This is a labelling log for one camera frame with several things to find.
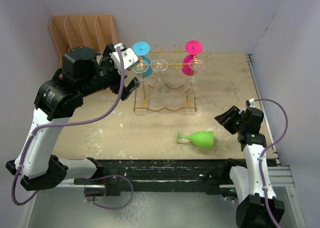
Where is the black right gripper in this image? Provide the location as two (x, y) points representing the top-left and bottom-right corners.
(215, 105), (246, 135)

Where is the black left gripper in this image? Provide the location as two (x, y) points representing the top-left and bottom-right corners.
(78, 44), (139, 100)

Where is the clear wine glass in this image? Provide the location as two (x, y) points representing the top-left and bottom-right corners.
(132, 59), (149, 82)
(184, 57), (206, 97)
(150, 58), (168, 98)

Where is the green plastic wine glass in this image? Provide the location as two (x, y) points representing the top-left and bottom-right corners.
(177, 131), (214, 149)

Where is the blue plastic wine glass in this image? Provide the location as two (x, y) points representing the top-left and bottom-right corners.
(132, 41), (153, 78)

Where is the pink plastic wine glass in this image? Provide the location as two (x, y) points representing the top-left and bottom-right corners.
(181, 40), (203, 76)

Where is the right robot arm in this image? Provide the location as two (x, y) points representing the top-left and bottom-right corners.
(215, 106), (285, 228)

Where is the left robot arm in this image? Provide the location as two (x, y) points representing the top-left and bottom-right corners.
(6, 43), (140, 191)

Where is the peach plastic desk organizer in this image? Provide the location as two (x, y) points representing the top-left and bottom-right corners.
(48, 14), (119, 67)

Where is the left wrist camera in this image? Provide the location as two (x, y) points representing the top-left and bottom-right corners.
(111, 43), (140, 74)

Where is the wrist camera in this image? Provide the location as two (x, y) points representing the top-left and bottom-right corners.
(245, 98), (256, 108)
(111, 43), (140, 74)

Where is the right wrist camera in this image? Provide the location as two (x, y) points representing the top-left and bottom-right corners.
(245, 98), (256, 108)

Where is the gold wire wine glass rack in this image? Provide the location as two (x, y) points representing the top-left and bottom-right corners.
(133, 44), (208, 112)

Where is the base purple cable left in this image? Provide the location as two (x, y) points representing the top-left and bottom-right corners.
(83, 174), (135, 210)

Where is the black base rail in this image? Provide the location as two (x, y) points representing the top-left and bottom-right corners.
(74, 158), (246, 196)

